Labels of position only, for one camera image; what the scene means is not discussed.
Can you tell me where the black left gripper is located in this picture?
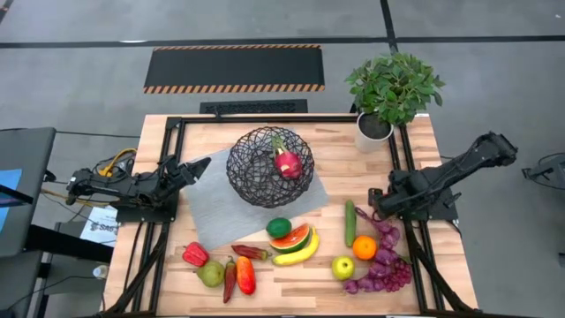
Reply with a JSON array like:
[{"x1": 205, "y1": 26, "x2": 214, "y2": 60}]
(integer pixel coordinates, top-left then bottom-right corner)
[{"x1": 167, "y1": 155, "x2": 213, "y2": 192}]

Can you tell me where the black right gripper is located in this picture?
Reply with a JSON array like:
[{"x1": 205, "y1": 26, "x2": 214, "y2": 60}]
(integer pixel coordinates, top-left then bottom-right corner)
[{"x1": 368, "y1": 187, "x2": 406, "y2": 221}]

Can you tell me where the green cucumber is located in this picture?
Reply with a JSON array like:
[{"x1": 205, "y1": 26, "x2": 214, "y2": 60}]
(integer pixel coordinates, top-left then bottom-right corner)
[{"x1": 343, "y1": 199, "x2": 358, "y2": 248}]

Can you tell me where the orange fruit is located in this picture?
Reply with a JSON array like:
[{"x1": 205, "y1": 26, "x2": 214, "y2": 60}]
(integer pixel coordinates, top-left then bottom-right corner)
[{"x1": 351, "y1": 235, "x2": 379, "y2": 261}]

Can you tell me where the green apple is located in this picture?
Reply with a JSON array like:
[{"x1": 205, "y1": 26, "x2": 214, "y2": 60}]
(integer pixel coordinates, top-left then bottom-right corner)
[{"x1": 331, "y1": 254, "x2": 356, "y2": 282}]

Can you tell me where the red bell pepper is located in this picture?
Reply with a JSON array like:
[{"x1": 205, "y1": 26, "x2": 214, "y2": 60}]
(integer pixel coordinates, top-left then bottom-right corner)
[{"x1": 182, "y1": 241, "x2": 211, "y2": 268}]

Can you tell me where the watermelon slice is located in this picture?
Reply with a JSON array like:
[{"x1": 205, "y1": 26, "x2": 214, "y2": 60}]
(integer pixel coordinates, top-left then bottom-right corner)
[{"x1": 268, "y1": 223, "x2": 313, "y2": 255}]

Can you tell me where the yellow banana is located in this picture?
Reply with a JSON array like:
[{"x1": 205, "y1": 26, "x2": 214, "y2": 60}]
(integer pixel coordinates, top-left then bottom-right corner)
[{"x1": 272, "y1": 226, "x2": 320, "y2": 267}]

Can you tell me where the dark red chili pepper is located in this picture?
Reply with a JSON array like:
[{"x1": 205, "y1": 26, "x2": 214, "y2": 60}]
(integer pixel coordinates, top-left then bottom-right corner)
[{"x1": 230, "y1": 244, "x2": 273, "y2": 261}]

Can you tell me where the green lime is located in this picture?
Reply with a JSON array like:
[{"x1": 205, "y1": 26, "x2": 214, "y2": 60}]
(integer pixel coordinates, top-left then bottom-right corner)
[{"x1": 265, "y1": 216, "x2": 293, "y2": 240}]

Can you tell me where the grey woven placemat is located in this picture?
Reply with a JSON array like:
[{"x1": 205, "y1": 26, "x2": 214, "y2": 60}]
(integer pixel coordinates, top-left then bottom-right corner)
[{"x1": 181, "y1": 145, "x2": 330, "y2": 252}]

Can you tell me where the white plant pot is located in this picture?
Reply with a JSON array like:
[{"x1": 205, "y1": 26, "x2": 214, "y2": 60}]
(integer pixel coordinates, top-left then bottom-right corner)
[{"x1": 354, "y1": 110, "x2": 396, "y2": 155}]

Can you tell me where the black floor grille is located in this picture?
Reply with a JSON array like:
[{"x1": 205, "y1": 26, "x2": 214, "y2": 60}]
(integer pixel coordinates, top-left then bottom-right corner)
[{"x1": 199, "y1": 98, "x2": 309, "y2": 115}]

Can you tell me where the pink dragon fruit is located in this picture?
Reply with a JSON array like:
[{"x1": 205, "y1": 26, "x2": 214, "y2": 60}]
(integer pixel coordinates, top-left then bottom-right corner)
[{"x1": 270, "y1": 134, "x2": 305, "y2": 181}]

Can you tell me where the green pear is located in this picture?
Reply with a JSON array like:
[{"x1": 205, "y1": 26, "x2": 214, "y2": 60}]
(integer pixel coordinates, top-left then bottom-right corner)
[{"x1": 195, "y1": 260, "x2": 226, "y2": 289}]

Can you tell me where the black hazard-striped floor mat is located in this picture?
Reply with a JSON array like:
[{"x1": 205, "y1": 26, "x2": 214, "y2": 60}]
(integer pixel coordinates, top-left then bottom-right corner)
[{"x1": 142, "y1": 43, "x2": 327, "y2": 95}]

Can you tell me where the green leafy plant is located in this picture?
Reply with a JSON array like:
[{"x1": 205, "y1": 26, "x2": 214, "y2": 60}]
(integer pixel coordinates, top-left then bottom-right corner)
[{"x1": 343, "y1": 51, "x2": 447, "y2": 127}]

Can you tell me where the long red chili pepper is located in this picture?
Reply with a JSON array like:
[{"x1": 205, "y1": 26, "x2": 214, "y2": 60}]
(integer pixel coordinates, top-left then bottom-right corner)
[{"x1": 222, "y1": 255, "x2": 238, "y2": 305}]

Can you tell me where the white printed paper sheet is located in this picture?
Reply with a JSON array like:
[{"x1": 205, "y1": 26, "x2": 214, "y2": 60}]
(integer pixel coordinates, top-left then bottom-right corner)
[{"x1": 79, "y1": 205, "x2": 120, "y2": 248}]

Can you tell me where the black desk beam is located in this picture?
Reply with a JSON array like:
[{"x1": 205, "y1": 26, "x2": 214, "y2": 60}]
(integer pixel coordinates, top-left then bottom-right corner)
[{"x1": 24, "y1": 223, "x2": 115, "y2": 265}]

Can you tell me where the grey side desk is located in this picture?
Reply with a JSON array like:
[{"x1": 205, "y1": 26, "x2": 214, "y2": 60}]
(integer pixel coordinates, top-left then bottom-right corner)
[{"x1": 0, "y1": 126, "x2": 57, "y2": 260}]

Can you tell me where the blue screen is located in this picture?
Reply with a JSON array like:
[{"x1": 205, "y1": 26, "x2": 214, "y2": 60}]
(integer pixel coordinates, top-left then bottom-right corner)
[{"x1": 0, "y1": 168, "x2": 23, "y2": 233}]

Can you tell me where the dark wire basket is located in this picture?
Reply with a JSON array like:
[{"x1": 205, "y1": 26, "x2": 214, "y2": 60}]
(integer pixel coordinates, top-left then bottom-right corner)
[{"x1": 225, "y1": 125, "x2": 316, "y2": 209}]

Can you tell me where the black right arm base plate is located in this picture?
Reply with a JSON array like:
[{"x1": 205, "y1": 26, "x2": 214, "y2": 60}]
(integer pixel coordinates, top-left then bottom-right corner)
[{"x1": 399, "y1": 185, "x2": 459, "y2": 222}]

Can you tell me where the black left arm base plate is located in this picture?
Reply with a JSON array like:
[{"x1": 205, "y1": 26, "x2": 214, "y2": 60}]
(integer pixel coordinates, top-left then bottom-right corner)
[{"x1": 115, "y1": 193, "x2": 180, "y2": 224}]

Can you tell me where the black aluminium table frame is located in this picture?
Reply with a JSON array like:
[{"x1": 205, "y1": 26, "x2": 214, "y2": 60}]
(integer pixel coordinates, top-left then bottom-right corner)
[{"x1": 94, "y1": 114, "x2": 486, "y2": 318}]

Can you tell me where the yellow cable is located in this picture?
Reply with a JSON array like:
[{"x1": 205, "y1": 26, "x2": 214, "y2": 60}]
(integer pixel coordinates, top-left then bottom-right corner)
[{"x1": 99, "y1": 148, "x2": 138, "y2": 178}]

